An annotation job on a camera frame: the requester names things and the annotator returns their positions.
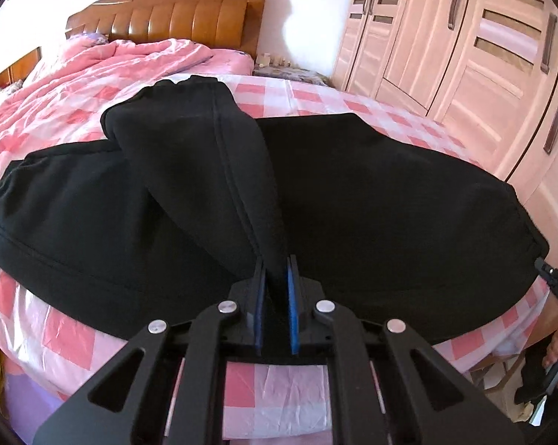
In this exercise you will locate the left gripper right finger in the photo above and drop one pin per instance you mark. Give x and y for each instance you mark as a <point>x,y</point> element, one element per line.
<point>387,385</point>

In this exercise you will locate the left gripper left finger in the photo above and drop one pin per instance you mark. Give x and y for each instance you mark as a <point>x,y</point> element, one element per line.
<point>166,385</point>

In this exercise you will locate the black pants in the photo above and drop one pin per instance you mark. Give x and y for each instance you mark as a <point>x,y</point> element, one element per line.
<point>186,194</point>

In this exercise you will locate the pink wooden wardrobe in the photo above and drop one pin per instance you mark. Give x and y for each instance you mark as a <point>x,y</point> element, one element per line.
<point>487,70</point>

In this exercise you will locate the pink crumpled quilt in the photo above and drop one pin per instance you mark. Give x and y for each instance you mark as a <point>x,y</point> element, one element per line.
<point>61,99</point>

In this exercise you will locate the floral pillow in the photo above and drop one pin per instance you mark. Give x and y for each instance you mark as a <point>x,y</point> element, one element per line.
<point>275,66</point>

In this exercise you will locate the brown wooden nightstand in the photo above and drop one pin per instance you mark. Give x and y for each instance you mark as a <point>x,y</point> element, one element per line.
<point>21,69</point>

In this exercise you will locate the brown padded wooden headboard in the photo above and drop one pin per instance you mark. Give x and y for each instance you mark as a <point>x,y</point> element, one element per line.
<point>231,24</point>

